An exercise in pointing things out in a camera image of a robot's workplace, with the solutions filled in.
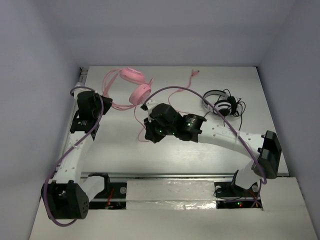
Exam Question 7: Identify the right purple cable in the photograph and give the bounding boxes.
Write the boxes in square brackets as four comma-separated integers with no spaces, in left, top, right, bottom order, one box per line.
[142,86,268,208]

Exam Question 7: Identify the pink headphone cable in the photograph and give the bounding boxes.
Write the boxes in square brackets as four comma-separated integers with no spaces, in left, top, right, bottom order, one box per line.
[133,69,201,144]

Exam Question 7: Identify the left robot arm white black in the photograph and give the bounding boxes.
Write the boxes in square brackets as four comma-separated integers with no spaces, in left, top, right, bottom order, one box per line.
[41,89,113,227]

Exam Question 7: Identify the pink headphones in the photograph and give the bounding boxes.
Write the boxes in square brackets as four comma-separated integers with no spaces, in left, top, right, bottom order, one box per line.
[101,67,154,111]

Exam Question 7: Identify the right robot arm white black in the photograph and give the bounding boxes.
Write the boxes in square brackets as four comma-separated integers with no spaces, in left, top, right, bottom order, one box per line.
[141,101,282,200]

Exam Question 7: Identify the aluminium rail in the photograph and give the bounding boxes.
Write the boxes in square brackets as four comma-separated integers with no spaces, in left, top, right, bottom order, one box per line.
[82,171,291,181]

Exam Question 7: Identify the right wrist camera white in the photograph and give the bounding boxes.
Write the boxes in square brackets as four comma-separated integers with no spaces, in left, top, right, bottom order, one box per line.
[140,99,159,118]

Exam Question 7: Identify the black white headphones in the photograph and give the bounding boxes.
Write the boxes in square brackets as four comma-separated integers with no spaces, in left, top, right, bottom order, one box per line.
[202,88,246,131]

